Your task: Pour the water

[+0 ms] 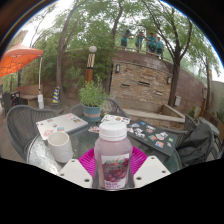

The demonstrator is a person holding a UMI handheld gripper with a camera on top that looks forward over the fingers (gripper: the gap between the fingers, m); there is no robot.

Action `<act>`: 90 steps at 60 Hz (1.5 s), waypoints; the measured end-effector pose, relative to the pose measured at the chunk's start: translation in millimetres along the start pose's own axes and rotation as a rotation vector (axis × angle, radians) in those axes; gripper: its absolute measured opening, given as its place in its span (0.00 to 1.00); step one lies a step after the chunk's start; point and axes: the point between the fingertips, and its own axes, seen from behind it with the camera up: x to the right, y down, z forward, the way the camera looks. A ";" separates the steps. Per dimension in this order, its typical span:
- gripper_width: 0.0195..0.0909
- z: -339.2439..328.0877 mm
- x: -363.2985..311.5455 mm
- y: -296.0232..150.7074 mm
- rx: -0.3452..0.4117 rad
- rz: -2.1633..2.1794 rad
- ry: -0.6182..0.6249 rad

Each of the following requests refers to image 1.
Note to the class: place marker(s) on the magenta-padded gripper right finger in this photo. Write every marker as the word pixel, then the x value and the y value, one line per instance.
pixel 151 171

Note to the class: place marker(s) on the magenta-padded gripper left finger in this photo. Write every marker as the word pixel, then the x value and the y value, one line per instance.
pixel 76 173

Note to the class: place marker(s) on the pink drink bottle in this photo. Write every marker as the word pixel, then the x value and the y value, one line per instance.
pixel 113 150

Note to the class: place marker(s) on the white cup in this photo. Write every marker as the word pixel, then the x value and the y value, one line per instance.
pixel 61 148

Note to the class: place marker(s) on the black laptop with stickers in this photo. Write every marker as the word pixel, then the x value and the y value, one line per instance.
pixel 153 136

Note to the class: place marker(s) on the small picture card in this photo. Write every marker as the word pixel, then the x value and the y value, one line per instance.
pixel 93 129

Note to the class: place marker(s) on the silver laptop with stickers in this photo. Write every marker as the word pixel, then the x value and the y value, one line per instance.
pixel 61 124

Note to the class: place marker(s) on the black backpack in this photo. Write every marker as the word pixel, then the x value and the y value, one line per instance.
pixel 196 143

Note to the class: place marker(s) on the white sticker sheet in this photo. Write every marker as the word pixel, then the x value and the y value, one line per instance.
pixel 115 119

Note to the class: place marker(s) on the grey mesh armchair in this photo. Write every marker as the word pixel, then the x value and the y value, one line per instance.
pixel 218 143
pixel 20 125
pixel 115 106

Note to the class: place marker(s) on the green plant in teal pot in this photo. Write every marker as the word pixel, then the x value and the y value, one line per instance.
pixel 92 96

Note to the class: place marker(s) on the blue yellow striped cone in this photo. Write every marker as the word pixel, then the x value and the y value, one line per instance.
pixel 56 96

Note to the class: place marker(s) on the wooden bench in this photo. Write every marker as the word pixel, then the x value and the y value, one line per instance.
pixel 28 95

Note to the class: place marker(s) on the dark metal chair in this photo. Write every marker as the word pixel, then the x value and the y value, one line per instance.
pixel 8 101

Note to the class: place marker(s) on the person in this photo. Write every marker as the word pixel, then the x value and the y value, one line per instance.
pixel 125 38
pixel 140 40
pixel 160 46
pixel 151 41

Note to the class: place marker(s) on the orange patio umbrella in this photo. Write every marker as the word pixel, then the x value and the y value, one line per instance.
pixel 18 56

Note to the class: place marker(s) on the grey wall utility box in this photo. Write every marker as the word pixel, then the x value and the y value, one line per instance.
pixel 178 100

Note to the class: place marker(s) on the wall lantern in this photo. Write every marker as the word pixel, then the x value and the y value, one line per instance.
pixel 169 80
pixel 117 68

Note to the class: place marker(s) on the globe lamp post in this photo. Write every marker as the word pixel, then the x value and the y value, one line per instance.
pixel 90 65

